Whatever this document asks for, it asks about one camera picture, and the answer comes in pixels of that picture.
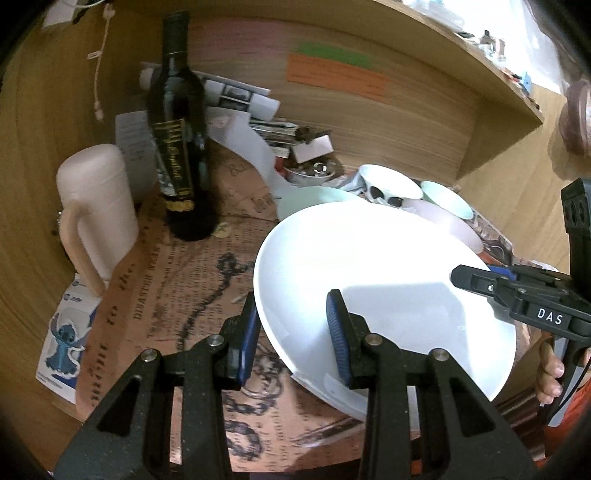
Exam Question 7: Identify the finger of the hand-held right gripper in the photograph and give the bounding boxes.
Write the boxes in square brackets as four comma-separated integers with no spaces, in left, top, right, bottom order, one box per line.
[451,264,574,329]
[489,265,574,299]

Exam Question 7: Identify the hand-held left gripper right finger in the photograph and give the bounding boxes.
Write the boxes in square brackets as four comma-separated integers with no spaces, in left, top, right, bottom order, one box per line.
[325,290,539,480]

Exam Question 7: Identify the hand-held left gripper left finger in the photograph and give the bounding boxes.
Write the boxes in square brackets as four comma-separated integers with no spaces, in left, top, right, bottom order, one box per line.
[54,291,262,480]

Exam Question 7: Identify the white plate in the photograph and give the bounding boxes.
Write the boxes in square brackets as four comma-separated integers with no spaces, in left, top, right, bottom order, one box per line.
[253,202,517,421]

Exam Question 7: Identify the pale green bowl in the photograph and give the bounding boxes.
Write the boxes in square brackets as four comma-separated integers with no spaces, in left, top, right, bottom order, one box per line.
[420,180,474,222]

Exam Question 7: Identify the person's right hand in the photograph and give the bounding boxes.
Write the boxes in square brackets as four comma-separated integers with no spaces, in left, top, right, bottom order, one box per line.
[536,339,567,408]

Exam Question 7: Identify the printed brown tablecloth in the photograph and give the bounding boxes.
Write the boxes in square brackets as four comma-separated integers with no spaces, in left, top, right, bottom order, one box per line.
[76,138,522,462]

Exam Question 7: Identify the brown round wooden object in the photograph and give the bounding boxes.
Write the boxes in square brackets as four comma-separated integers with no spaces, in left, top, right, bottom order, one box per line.
[558,78,591,155]

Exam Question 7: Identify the white bowl with skull print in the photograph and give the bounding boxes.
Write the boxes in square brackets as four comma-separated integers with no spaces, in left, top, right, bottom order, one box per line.
[358,164,423,208]

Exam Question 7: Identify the pale green plate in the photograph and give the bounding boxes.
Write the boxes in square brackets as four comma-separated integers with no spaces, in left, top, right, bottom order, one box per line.
[276,186,365,221]

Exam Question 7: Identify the round metal tin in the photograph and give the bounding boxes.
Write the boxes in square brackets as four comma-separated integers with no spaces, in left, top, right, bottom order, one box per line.
[283,161,340,188]

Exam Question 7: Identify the white paper strip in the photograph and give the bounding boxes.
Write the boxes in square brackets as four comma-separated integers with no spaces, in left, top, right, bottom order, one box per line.
[208,113,296,199]

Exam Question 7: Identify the tissue pack with blue cartoon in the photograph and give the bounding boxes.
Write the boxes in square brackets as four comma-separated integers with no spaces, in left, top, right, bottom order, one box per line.
[36,272,102,404]

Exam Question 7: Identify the small white box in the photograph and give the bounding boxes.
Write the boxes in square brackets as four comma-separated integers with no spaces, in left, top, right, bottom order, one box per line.
[291,134,334,163]

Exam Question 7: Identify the stack of magazines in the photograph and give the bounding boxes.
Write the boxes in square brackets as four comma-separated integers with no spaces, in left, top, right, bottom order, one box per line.
[249,117,301,158]

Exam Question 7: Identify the dark wine bottle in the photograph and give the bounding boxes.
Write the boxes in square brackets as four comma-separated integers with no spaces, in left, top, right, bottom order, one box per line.
[145,11,222,241]

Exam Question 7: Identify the wooden shelf board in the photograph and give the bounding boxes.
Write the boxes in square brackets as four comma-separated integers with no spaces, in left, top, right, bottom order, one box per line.
[369,0,546,125]

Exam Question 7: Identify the white paper sheet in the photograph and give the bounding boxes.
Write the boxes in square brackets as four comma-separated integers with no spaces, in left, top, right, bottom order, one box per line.
[115,111,160,204]

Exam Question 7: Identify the rolled printed papers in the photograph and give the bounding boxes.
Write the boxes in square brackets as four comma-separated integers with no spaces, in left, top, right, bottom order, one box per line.
[141,62,280,123]

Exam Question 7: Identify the orange paper note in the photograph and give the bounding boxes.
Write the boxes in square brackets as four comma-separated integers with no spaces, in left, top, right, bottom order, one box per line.
[286,53,389,102]

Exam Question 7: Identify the green paper note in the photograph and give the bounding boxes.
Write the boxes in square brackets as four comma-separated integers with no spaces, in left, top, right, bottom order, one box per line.
[298,41,372,70]

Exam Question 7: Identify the pink mug with handle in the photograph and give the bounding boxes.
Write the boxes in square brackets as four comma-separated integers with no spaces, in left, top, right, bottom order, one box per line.
[56,143,139,296]

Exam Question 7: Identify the white cord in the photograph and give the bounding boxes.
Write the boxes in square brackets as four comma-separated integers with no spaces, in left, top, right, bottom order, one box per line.
[87,0,114,118]

